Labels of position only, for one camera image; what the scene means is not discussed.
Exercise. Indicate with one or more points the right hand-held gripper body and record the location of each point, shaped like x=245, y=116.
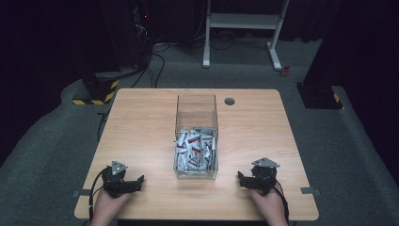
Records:
x=265, y=175

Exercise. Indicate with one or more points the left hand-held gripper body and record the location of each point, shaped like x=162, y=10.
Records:
x=113, y=183

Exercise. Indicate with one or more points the person's left hand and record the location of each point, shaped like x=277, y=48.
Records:
x=106, y=207

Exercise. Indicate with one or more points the person's right hand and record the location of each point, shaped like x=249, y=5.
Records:
x=269, y=207

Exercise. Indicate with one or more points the grey tape strip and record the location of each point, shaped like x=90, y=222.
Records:
x=310, y=190
x=82, y=193

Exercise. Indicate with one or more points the pile of small white packets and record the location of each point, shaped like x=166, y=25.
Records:
x=196, y=150

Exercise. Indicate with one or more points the clear plastic box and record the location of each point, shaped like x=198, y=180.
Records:
x=196, y=147

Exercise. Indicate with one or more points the black yellow striped stand base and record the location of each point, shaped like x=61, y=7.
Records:
x=100, y=91

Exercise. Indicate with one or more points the small red floor object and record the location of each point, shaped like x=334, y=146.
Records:
x=284, y=71

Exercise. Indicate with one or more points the dark equipment rack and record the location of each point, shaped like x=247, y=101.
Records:
x=142, y=31

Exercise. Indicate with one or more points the white metal stand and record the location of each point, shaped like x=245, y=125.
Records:
x=241, y=21

